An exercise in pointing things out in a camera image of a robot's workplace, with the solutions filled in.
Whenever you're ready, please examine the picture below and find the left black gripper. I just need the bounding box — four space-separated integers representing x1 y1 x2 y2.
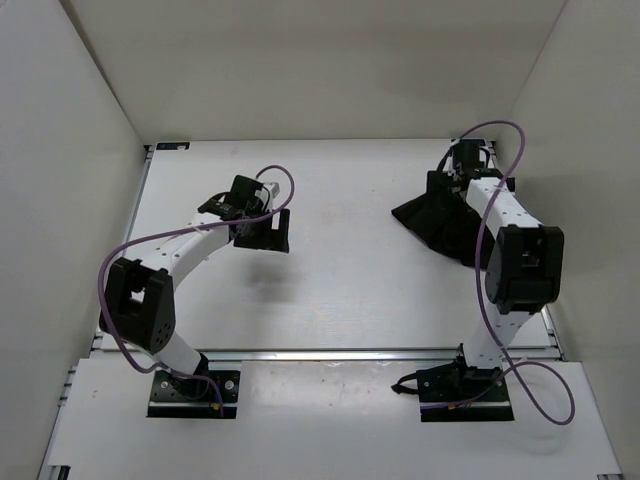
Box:
234 204 290 252

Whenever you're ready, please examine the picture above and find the black pleated skirt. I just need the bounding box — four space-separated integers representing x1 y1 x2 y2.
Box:
391 170 481 268

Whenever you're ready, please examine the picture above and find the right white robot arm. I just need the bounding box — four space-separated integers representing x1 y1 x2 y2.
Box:
438 139 564 401

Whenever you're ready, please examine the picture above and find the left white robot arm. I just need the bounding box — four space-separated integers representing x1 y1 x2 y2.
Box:
99 175 290 398

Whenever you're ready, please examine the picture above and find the left blue table label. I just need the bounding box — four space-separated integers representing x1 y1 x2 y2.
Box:
155 142 190 151

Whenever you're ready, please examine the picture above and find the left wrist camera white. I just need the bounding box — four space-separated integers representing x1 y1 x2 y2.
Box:
256 182 280 210

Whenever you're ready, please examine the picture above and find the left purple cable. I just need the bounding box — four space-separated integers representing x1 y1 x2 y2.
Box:
97 164 296 407

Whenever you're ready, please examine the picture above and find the purple cable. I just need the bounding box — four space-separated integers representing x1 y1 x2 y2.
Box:
97 164 296 407
458 120 576 427

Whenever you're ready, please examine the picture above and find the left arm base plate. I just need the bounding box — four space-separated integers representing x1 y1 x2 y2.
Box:
147 362 241 420

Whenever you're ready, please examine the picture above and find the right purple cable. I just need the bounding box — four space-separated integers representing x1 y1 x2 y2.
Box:
458 120 576 427

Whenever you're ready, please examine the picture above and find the aluminium table rail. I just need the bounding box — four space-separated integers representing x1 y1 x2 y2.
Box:
89 347 466 362

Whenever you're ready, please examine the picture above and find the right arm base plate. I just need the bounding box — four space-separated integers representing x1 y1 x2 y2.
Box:
391 356 514 423

